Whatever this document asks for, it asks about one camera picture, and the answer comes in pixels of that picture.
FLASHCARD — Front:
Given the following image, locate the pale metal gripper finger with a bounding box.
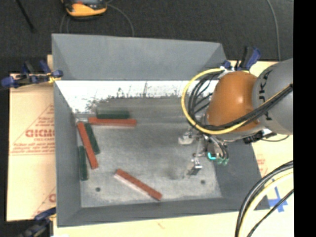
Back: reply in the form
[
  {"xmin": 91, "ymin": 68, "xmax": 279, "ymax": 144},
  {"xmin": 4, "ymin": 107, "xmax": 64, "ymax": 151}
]
[
  {"xmin": 186, "ymin": 157, "xmax": 203, "ymax": 176},
  {"xmin": 178, "ymin": 128, "xmax": 198, "ymax": 145}
]

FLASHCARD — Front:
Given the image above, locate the grey metal bin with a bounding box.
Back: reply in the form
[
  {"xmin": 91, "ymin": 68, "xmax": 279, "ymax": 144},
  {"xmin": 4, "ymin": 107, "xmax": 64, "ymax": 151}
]
[{"xmin": 51, "ymin": 33, "xmax": 270, "ymax": 227}]

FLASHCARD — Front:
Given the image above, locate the red-brown flat block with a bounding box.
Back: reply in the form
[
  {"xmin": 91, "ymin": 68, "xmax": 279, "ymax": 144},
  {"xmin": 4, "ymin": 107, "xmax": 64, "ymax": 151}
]
[
  {"xmin": 77, "ymin": 121, "xmax": 99, "ymax": 170},
  {"xmin": 88, "ymin": 117, "xmax": 137, "ymax": 128},
  {"xmin": 114, "ymin": 168, "xmax": 163, "ymax": 202}
]

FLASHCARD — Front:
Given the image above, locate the dark green flat block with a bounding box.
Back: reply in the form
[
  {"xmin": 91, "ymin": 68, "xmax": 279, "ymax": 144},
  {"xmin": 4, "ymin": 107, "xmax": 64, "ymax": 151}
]
[
  {"xmin": 84, "ymin": 122, "xmax": 101, "ymax": 156},
  {"xmin": 78, "ymin": 145, "xmax": 89, "ymax": 181},
  {"xmin": 96, "ymin": 110, "xmax": 130, "ymax": 120}
]

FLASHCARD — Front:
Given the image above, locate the black cylinder on white bracket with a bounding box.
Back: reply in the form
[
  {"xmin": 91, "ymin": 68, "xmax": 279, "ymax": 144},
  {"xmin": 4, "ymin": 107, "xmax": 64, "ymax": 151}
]
[{"xmin": 242, "ymin": 129, "xmax": 277, "ymax": 144}]

